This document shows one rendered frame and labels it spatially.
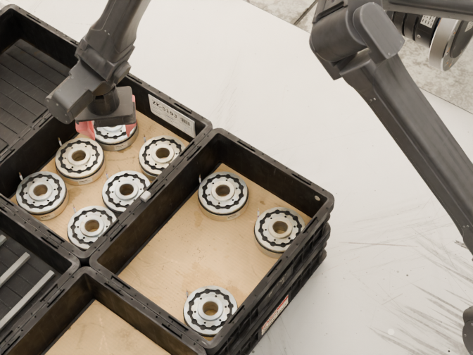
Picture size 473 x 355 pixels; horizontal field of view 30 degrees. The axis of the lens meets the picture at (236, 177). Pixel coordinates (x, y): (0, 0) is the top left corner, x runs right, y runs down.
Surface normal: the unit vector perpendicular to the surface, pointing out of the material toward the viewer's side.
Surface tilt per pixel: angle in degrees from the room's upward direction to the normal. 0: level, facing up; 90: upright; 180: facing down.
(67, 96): 24
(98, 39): 82
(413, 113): 38
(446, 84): 0
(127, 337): 0
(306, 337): 0
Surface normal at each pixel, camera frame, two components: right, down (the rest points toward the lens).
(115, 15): -0.53, 0.62
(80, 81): 0.30, -0.31
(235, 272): -0.02, -0.56
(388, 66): 0.58, 0.06
